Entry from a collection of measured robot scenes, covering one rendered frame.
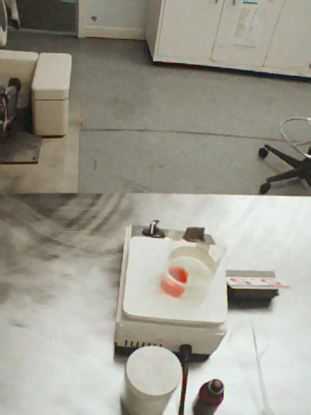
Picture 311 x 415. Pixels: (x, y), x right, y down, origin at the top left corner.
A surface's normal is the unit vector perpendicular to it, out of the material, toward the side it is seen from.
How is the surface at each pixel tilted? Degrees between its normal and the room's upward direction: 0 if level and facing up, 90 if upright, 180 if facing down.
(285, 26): 90
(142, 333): 90
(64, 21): 90
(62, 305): 0
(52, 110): 90
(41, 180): 0
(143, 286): 0
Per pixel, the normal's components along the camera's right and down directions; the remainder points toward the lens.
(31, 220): 0.13, -0.72
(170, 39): 0.13, 0.70
